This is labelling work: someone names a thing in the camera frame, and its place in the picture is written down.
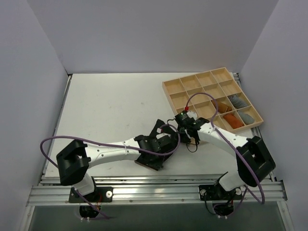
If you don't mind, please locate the black pinstriped underwear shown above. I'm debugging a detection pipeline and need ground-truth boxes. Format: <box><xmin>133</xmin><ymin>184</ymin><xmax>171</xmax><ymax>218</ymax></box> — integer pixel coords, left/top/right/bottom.
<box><xmin>135</xmin><ymin>154</ymin><xmax>172</xmax><ymax>171</ymax></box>

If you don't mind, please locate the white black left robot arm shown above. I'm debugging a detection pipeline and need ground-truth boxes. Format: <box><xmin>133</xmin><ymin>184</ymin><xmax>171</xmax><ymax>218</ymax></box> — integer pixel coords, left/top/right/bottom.
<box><xmin>56</xmin><ymin>120</ymin><xmax>180</xmax><ymax>202</ymax></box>

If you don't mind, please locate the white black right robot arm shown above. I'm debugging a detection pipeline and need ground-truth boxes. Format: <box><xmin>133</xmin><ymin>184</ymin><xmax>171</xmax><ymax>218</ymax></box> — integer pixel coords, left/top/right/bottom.
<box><xmin>175</xmin><ymin>117</ymin><xmax>276</xmax><ymax>199</ymax></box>

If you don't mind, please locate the brown rolled cloth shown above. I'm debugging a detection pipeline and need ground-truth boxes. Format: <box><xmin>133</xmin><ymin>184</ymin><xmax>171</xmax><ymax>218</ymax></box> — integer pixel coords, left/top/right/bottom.
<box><xmin>211</xmin><ymin>100</ymin><xmax>232</xmax><ymax>114</ymax></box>

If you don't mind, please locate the orange rolled cloth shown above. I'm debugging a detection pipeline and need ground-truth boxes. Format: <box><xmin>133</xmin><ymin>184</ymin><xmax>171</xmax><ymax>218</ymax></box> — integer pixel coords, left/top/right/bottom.
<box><xmin>223</xmin><ymin>114</ymin><xmax>244</xmax><ymax>129</ymax></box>

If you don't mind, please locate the wooden compartment tray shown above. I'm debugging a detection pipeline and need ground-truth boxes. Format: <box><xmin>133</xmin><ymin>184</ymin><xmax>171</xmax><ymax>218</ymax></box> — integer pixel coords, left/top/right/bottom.
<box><xmin>162</xmin><ymin>67</ymin><xmax>264</xmax><ymax>132</ymax></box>

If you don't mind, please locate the grey striped rolled cloth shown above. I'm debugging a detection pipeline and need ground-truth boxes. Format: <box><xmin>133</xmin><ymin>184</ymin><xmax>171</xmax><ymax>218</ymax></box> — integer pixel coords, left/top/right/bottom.
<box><xmin>228</xmin><ymin>95</ymin><xmax>248</xmax><ymax>109</ymax></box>

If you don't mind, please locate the thin black camera cable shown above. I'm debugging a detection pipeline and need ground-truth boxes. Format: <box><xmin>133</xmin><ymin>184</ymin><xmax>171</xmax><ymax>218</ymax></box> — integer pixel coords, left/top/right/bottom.
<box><xmin>185</xmin><ymin>134</ymin><xmax>200</xmax><ymax>153</ymax></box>

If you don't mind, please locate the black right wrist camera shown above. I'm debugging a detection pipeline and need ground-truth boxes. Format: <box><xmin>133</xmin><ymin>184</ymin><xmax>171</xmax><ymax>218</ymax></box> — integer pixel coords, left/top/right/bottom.
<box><xmin>175</xmin><ymin>111</ymin><xmax>197</xmax><ymax>127</ymax></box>

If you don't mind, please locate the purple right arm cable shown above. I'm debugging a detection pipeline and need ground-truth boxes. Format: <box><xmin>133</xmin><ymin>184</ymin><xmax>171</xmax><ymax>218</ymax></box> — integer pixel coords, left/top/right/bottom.
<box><xmin>184</xmin><ymin>92</ymin><xmax>266</xmax><ymax>215</ymax></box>

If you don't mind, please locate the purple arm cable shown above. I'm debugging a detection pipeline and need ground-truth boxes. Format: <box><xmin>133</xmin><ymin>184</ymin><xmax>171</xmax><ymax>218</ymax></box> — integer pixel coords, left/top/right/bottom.
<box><xmin>184</xmin><ymin>92</ymin><xmax>266</xmax><ymax>215</ymax></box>
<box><xmin>39</xmin><ymin>124</ymin><xmax>181</xmax><ymax>220</ymax></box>

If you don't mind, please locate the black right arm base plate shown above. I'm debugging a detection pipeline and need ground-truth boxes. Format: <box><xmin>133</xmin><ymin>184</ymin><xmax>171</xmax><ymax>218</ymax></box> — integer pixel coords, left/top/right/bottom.
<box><xmin>198</xmin><ymin>184</ymin><xmax>243</xmax><ymax>201</ymax></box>

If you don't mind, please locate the aluminium rail frame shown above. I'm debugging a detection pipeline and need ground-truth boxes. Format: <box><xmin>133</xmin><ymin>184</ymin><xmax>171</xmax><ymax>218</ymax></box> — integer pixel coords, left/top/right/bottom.
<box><xmin>25</xmin><ymin>72</ymin><xmax>295</xmax><ymax>231</ymax></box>

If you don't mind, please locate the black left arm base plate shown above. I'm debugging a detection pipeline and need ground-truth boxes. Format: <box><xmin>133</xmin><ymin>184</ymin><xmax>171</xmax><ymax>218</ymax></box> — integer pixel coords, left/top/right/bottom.
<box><xmin>68</xmin><ymin>186</ymin><xmax>114</xmax><ymax>203</ymax></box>

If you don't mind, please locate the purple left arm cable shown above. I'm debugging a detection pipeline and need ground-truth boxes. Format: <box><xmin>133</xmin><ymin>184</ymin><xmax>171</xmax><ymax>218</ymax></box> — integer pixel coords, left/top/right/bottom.
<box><xmin>39</xmin><ymin>124</ymin><xmax>181</xmax><ymax>220</ymax></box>

